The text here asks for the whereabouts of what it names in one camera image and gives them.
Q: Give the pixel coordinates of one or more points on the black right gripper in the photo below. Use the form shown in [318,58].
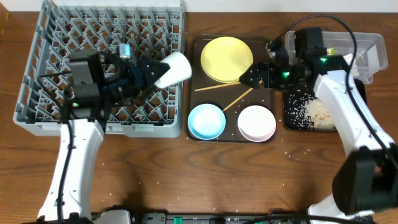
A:
[257,68]

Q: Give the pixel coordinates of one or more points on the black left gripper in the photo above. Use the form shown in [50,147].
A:
[137,78]

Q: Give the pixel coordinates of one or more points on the cream plastic cup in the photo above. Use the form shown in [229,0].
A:
[180,70]

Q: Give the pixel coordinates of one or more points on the pink bowl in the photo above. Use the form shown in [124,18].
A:
[256,123]

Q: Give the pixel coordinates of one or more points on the light blue bowl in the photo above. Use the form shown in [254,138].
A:
[206,121]

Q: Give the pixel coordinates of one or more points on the white paper napkin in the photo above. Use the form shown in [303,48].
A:
[354,69]

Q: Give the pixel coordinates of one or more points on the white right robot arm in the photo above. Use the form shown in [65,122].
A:
[367,181]

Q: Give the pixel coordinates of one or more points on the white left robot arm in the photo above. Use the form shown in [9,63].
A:
[100,81]

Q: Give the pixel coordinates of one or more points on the black waste tray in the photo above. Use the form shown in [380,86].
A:
[294,112]

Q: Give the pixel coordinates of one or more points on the lower wooden chopstick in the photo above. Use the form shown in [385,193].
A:
[237,99]

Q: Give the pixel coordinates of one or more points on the wooden chopstick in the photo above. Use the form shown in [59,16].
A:
[237,99]
[217,86]

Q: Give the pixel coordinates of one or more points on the upper wooden chopstick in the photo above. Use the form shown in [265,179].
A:
[217,86]

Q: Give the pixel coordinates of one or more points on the dark brown serving tray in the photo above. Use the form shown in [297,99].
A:
[223,96]

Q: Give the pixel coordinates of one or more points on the yellow plate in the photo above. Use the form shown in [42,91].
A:
[225,59]

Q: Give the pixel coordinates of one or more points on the grey dish rack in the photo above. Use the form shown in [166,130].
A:
[151,33]

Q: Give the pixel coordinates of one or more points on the pile of rice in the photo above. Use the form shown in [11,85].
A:
[318,116]

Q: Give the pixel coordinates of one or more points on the clear plastic bin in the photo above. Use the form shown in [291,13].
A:
[370,57]

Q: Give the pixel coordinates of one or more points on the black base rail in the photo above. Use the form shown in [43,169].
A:
[279,216]

